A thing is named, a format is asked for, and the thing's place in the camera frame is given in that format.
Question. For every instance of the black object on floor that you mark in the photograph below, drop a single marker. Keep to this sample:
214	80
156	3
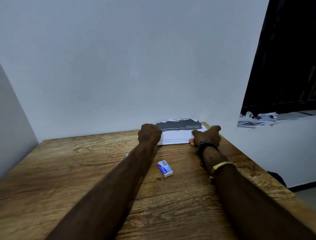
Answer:
277	178

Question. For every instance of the person's right forearm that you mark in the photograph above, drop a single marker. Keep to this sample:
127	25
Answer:
246	202

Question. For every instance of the gold bangle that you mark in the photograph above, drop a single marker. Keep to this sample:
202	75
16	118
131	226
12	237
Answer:
222	165

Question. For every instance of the pile of scattered white papers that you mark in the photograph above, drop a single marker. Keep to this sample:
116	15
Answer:
256	120

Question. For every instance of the black wristband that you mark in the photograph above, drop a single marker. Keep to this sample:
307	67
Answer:
203	147

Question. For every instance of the white eraser with blue sleeve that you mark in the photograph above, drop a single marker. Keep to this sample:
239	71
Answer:
165	168

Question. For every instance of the person's right thumb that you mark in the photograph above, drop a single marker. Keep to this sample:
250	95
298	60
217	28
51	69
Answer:
196	135

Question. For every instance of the dark window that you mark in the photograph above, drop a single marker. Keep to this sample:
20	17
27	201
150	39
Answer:
284	56

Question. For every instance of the person's left fingers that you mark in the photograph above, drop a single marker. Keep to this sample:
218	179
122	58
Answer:
155	131

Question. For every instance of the person's left forearm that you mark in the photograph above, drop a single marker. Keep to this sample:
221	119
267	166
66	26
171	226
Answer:
111	192

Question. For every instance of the person's right hand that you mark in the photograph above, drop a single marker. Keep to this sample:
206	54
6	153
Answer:
209	137

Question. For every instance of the person's left hand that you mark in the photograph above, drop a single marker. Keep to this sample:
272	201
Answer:
148	134

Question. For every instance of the white paper sheet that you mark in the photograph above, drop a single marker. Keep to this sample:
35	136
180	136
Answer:
177	134

